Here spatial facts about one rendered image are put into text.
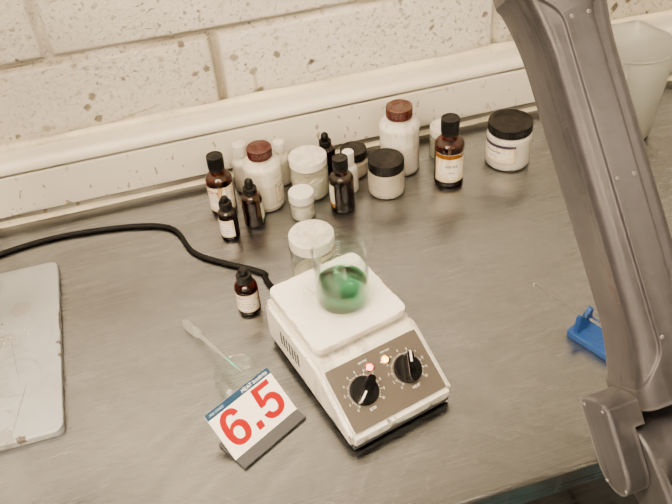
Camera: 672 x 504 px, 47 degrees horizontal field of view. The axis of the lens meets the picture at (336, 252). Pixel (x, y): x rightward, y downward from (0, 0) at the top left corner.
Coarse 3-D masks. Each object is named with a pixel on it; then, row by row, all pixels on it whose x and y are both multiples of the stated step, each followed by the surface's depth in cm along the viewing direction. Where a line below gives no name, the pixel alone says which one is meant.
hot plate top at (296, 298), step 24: (288, 288) 91; (312, 288) 90; (384, 288) 90; (288, 312) 88; (312, 312) 88; (360, 312) 87; (384, 312) 87; (312, 336) 85; (336, 336) 85; (360, 336) 85
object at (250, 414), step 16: (256, 384) 87; (272, 384) 88; (240, 400) 86; (256, 400) 86; (272, 400) 87; (224, 416) 84; (240, 416) 85; (256, 416) 86; (272, 416) 87; (224, 432) 84; (240, 432) 85; (256, 432) 85; (240, 448) 84
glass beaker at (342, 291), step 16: (320, 240) 85; (336, 240) 87; (352, 240) 86; (368, 240) 84; (320, 256) 87; (336, 256) 88; (352, 256) 88; (320, 272) 83; (336, 272) 82; (352, 272) 82; (368, 272) 86; (320, 288) 85; (336, 288) 83; (352, 288) 84; (368, 288) 87; (320, 304) 87; (336, 304) 85; (352, 304) 85
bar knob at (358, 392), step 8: (360, 376) 84; (368, 376) 83; (352, 384) 83; (360, 384) 84; (368, 384) 82; (376, 384) 84; (352, 392) 83; (360, 392) 82; (368, 392) 82; (376, 392) 84; (360, 400) 82; (368, 400) 83
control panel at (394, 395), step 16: (400, 336) 87; (416, 336) 87; (368, 352) 86; (384, 352) 86; (400, 352) 86; (416, 352) 87; (336, 368) 84; (352, 368) 85; (384, 368) 85; (432, 368) 86; (336, 384) 84; (384, 384) 85; (400, 384) 85; (416, 384) 85; (432, 384) 86; (352, 400) 83; (384, 400) 84; (400, 400) 84; (416, 400) 85; (352, 416) 83; (368, 416) 83; (384, 416) 83
